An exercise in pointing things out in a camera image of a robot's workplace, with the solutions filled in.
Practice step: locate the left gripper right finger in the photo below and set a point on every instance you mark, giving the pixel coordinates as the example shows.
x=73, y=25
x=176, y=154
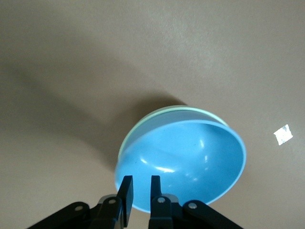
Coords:
x=156, y=188

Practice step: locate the small square tape mark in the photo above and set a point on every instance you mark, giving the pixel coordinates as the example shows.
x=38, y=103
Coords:
x=283, y=134

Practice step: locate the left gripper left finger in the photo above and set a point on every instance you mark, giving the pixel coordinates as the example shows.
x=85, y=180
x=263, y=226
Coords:
x=126, y=190

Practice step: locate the green bowl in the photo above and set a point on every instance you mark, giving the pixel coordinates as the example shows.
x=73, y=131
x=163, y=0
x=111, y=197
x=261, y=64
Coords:
x=183, y=107

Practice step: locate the blue bowl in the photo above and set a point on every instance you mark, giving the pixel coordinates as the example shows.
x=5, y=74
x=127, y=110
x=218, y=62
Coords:
x=190, y=155

